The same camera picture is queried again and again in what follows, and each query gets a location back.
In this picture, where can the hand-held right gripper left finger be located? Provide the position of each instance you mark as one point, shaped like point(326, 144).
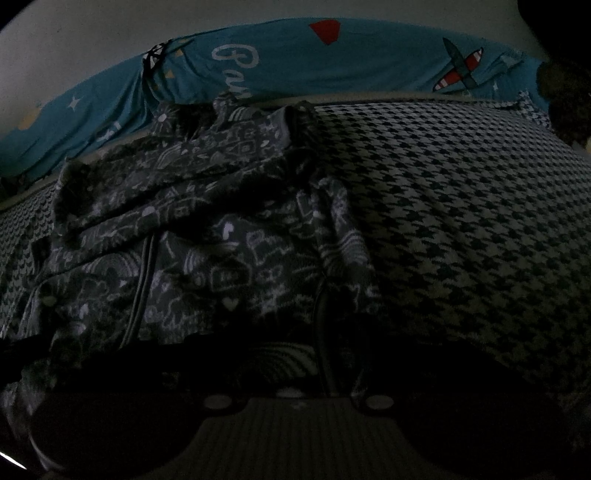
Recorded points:
point(194, 350)

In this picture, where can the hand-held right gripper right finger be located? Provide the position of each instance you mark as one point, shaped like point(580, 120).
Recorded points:
point(415, 364)

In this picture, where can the dark doodle print jacket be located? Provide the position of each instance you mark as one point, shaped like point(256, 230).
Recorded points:
point(207, 258)

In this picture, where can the houndstooth bed mat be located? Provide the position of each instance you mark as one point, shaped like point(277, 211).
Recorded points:
point(461, 207)

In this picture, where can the black white patterned clip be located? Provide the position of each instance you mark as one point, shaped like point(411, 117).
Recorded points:
point(154, 55)

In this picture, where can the blue printed bedsheet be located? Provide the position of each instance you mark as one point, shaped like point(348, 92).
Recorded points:
point(369, 60)

